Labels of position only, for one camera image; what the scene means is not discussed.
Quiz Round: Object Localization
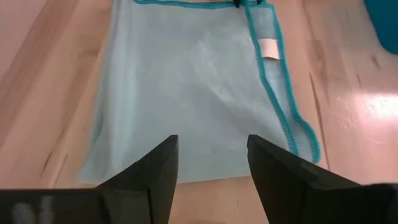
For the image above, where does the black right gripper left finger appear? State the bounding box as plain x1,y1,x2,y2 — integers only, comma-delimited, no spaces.
0,135,179,224

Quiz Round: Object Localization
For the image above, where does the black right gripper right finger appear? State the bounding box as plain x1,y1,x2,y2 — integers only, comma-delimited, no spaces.
248,135,398,224

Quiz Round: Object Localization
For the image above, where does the light blue teal-edged towel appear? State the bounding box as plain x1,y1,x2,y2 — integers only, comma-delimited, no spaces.
77,0,322,184

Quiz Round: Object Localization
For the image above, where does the teal plastic bin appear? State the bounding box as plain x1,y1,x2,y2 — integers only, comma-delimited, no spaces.
363,0,398,55

